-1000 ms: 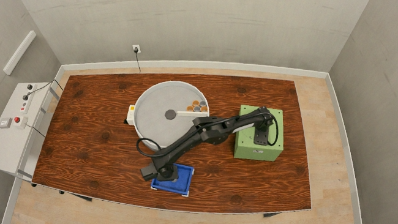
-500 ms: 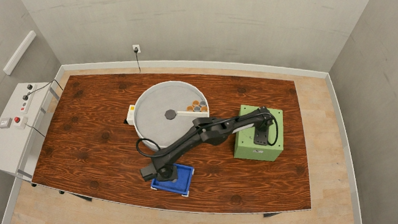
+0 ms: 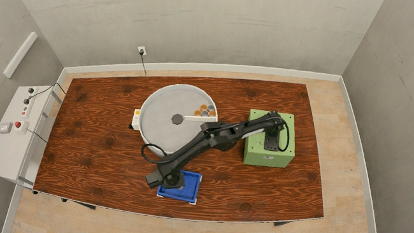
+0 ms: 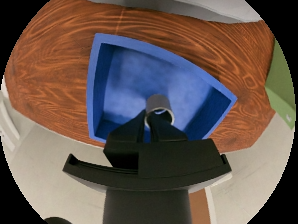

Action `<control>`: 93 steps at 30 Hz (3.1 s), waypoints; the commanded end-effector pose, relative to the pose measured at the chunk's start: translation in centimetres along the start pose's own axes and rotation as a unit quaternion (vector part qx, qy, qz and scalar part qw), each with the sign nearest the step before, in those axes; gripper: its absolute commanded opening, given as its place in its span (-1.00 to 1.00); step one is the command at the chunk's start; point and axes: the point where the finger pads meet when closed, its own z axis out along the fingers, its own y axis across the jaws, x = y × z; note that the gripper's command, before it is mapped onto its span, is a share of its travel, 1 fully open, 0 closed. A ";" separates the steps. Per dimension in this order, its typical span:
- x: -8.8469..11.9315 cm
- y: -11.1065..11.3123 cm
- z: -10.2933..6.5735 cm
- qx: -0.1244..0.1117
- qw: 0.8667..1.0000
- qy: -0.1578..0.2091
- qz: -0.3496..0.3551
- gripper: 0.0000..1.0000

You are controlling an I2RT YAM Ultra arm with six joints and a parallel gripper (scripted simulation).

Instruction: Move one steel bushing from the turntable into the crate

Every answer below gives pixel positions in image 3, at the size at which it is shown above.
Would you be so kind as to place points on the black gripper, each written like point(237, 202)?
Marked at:
point(177, 184)

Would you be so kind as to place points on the blue open tray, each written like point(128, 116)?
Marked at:
point(189, 192)

